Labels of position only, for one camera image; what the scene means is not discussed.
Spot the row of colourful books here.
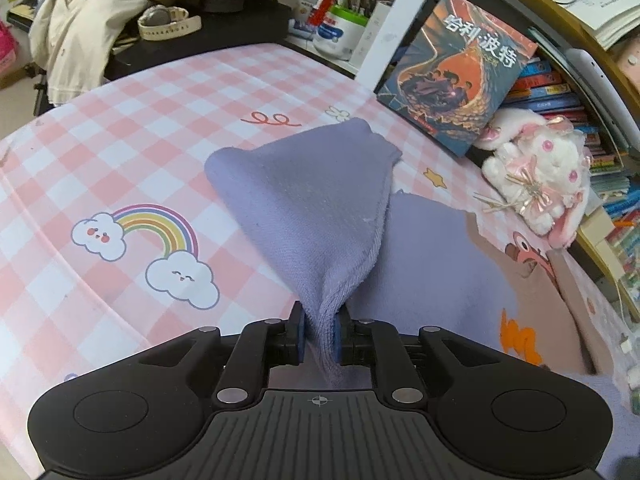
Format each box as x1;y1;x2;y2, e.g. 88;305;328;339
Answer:
505;55;640;291

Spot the purple knit cloth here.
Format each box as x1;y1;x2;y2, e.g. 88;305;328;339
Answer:
204;117;626;480

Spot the pink checkered cartoon bed sheet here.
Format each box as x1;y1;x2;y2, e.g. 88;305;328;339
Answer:
0;42;640;480

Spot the white curved plastic handle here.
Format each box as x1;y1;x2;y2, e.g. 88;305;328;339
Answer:
569;50;632;157

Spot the dragon cover book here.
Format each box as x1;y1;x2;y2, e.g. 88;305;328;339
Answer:
376;0;540;157

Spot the stack of papers and books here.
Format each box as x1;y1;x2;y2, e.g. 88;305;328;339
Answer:
520;0;640;52

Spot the wooden bookshelf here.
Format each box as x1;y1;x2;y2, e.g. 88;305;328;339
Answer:
460;0;640;326

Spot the white jar with green lid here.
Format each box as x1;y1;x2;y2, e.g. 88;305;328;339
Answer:
314;4;370;63

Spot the white carton box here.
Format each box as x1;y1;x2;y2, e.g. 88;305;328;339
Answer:
349;0;393;70

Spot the white shelf post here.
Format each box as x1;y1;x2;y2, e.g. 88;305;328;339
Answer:
356;0;462;95

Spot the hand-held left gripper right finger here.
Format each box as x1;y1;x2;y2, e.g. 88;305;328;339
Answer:
334;305;507;406

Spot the cream jacket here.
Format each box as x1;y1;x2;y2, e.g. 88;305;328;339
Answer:
31;0;151;106

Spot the white wrist watch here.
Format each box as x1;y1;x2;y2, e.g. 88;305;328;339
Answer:
137;5;203;40

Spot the black desk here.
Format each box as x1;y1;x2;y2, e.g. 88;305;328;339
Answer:
100;2;296;83

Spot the brown cartoon printed cloth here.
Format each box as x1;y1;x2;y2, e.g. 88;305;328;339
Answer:
465;210;621;377

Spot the white pink plush bunny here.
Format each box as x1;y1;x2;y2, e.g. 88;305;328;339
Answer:
472;109;593;250

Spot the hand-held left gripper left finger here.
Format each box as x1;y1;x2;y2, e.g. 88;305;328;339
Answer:
132;301;307;407

